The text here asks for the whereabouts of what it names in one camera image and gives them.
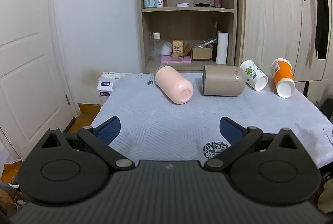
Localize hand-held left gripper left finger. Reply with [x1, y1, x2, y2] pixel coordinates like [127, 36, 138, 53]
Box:
[36, 116, 135, 171]

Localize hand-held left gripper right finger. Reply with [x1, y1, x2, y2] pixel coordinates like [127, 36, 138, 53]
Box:
[204, 117, 303, 171]

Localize taupe cup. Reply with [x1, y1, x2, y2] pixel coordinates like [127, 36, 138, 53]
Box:
[202, 65, 246, 97]

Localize white cup with green print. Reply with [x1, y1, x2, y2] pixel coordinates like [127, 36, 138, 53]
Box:
[240, 60, 268, 91]

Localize pink cup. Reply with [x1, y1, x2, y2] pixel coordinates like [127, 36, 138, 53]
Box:
[155, 66, 194, 105]

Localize orange and white paper cup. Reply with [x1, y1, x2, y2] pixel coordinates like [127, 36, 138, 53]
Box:
[271, 58, 296, 98]

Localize dark upright sticks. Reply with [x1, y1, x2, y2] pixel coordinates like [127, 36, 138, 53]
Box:
[212, 22, 219, 58]

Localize white crumpled cup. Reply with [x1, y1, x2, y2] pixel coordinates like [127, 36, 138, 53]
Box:
[161, 42, 173, 56]

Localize white tissue pack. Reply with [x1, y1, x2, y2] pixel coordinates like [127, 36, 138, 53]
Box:
[100, 72, 126, 82]
[97, 79, 115, 91]
[97, 90, 114, 106]

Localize grey patterned table cloth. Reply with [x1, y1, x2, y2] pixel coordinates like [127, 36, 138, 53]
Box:
[90, 72, 333, 170]

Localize brown cardboard box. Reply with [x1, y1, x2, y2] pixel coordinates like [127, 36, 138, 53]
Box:
[191, 47, 213, 61]

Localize white paper roll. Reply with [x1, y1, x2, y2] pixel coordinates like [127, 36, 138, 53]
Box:
[216, 32, 229, 65]

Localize pink flat box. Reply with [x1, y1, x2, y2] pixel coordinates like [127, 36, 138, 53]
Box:
[160, 55, 191, 64]

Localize clear bottle with cream cap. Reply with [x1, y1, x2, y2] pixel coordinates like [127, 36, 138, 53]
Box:
[152, 33, 161, 61]

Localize wooden framed flower picture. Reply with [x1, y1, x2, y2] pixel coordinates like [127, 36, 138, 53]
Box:
[172, 40, 184, 54]

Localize orange bag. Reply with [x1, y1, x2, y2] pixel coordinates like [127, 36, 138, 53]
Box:
[1, 161, 23, 183]

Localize white door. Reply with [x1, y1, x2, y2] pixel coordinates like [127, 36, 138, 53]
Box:
[0, 0, 78, 160]

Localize wooden wardrobe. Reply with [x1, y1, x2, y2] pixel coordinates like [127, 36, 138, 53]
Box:
[235, 0, 333, 82]

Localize wooden shelf unit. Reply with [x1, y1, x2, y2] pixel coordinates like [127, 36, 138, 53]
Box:
[137, 0, 238, 74]

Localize brown paper bag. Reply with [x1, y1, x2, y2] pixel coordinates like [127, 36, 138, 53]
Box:
[0, 188, 26, 216]

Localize black ribbon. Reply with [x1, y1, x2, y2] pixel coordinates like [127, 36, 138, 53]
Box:
[309, 0, 332, 60]

